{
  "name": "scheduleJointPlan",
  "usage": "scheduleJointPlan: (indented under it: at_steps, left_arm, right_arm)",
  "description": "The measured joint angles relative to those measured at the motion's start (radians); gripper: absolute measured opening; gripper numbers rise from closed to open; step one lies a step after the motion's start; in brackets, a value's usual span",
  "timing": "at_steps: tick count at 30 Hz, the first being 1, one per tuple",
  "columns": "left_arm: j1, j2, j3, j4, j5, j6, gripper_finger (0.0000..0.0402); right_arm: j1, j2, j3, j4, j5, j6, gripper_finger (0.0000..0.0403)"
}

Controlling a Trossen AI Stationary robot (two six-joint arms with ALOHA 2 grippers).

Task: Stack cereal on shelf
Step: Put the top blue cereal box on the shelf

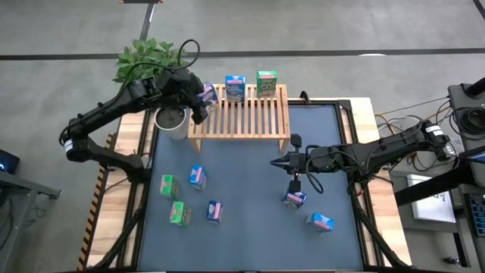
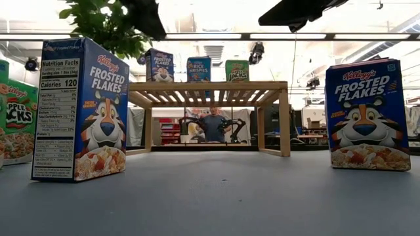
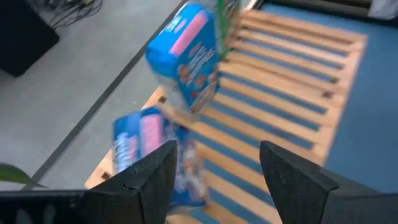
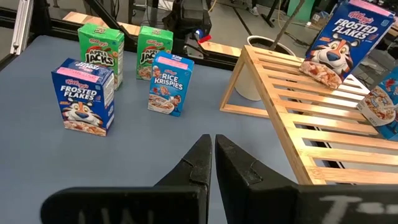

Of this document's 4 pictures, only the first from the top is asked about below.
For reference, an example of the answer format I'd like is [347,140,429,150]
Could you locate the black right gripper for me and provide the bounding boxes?
[271,133,336,194]

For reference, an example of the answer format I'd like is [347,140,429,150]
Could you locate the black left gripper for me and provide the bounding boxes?
[157,70,210,125]

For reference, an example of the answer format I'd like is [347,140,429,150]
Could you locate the light blue Rice Krispies box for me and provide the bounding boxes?
[224,74,247,103]
[188,163,208,192]
[305,212,336,233]

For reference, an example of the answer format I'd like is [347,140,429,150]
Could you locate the green Apple Jacks box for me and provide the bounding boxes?
[168,200,192,228]
[255,70,279,99]
[159,174,181,201]

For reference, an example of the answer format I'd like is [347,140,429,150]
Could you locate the wooden slatted shelf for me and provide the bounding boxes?
[187,83,292,153]

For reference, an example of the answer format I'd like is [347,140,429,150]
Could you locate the white plant pot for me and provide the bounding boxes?
[153,105,190,141]

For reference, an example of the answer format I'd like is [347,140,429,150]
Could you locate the grey-blue table mat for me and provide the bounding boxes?
[138,104,365,271]

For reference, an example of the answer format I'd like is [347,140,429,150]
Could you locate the black diagonal bar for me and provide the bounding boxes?
[393,146,485,208]

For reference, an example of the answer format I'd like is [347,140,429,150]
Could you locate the white paper sheet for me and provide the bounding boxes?
[407,173,458,224]

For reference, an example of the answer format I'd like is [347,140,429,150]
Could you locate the grey desk with papers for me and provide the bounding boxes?
[389,166,485,273]

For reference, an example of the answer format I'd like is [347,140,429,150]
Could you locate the black orange striped strip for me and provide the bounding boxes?
[77,132,117,271]

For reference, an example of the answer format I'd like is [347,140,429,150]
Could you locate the dark grey equipment cart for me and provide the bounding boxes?
[448,77,485,152]

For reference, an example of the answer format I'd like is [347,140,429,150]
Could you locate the grey metal desk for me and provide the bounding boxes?
[0,170,62,273]

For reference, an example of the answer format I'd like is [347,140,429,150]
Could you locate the backlit keyboard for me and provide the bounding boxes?
[469,193,485,238]

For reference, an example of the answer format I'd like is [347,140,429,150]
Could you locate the dark monitor with blue light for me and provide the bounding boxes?
[0,149,21,175]

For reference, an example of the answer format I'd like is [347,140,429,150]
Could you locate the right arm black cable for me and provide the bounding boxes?
[305,143,325,194]

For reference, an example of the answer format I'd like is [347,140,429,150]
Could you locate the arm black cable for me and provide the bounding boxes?
[120,39,201,92]
[305,143,325,194]

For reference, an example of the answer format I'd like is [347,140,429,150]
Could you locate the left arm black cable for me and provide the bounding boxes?
[120,39,201,92]

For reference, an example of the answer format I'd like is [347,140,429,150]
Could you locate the tangled black cables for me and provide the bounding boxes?
[374,96,465,174]

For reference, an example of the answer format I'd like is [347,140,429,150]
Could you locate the black metal table frame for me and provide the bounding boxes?
[81,97,414,273]

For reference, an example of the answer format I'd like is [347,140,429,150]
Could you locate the coiled black cable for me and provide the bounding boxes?
[450,107,485,136]

